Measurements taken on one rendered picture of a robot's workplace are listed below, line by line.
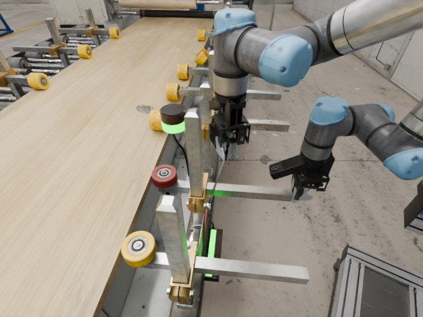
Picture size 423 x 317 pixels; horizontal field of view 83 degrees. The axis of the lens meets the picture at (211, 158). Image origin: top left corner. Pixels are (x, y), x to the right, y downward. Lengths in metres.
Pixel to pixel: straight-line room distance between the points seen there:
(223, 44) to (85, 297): 0.57
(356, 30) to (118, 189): 0.68
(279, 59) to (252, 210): 1.51
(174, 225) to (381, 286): 1.28
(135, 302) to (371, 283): 1.12
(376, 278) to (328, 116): 1.10
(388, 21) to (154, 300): 0.87
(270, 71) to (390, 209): 1.92
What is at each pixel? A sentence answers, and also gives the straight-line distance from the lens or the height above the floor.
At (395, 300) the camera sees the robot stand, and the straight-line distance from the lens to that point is 1.55.
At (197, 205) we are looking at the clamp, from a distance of 0.73.
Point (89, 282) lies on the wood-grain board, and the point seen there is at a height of 0.90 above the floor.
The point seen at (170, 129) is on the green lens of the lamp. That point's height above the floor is 1.12.
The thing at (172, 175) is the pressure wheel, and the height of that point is 0.91.
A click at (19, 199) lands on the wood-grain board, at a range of 0.89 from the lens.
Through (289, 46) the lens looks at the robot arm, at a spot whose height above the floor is 1.34.
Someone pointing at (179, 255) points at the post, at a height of 0.99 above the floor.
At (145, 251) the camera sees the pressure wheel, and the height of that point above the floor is 0.91.
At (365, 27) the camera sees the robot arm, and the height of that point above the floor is 1.36.
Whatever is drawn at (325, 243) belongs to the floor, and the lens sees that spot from 1.82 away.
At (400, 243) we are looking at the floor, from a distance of 2.06.
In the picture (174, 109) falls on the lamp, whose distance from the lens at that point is 0.58.
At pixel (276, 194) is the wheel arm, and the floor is 0.86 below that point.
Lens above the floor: 1.44
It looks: 41 degrees down
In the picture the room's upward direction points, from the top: straight up
